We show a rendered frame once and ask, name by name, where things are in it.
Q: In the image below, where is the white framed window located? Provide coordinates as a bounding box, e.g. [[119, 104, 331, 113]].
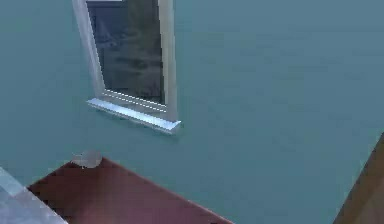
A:
[[71, 0, 183, 136]]

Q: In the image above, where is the small grey round object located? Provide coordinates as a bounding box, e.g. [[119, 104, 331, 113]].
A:
[[71, 149, 103, 170]]

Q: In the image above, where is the red wooden table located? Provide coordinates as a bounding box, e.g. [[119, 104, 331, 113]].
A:
[[27, 156, 236, 224]]

